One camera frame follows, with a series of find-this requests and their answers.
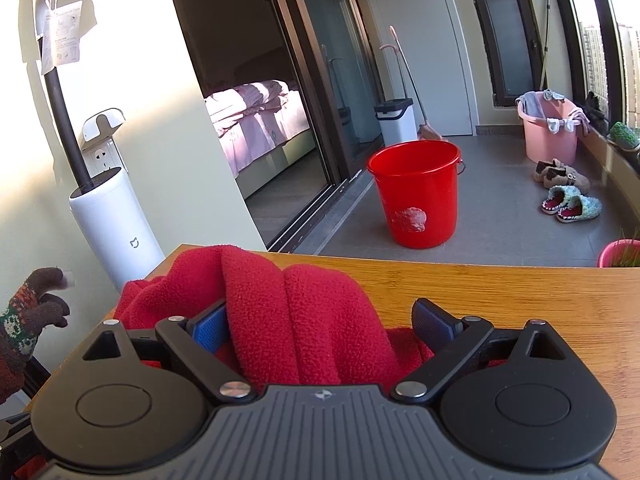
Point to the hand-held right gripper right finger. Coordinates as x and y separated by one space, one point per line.
430 322

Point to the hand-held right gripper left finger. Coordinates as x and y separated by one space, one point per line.
212 329

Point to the red fleece garment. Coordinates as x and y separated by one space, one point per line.
300 310

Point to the person's left forearm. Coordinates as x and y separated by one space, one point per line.
11 380

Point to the person's left hand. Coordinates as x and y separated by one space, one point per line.
30 310

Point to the red plastic bucket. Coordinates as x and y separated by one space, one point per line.
415 190

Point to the white appliance with black pole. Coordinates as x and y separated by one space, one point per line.
115 230

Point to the brown slipper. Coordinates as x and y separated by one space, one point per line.
547 170
567 180

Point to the pink pot with grass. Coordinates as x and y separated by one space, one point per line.
620 255

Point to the white bin with black lid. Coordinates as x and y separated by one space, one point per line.
396 122

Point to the bed with pink bedding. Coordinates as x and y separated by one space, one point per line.
250 120

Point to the pink plastic tub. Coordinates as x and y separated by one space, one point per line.
550 142

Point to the white sock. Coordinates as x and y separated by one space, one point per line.
555 126

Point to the grey cloth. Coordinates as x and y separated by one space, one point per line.
530 105

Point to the pale purple cloth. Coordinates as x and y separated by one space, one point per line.
580 120

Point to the dark sliding glass door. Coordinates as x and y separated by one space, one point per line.
320 85

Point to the white door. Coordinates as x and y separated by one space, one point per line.
440 60

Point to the green fuzzy slipper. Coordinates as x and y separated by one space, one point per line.
625 135

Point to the tall dark framed window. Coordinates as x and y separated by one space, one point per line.
510 40

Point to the leaning mop pole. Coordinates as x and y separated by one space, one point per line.
546 30

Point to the white paper tag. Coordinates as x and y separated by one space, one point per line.
62 35

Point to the large balcony window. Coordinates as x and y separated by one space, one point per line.
595 35

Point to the wall socket with cover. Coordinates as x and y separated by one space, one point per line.
102 130

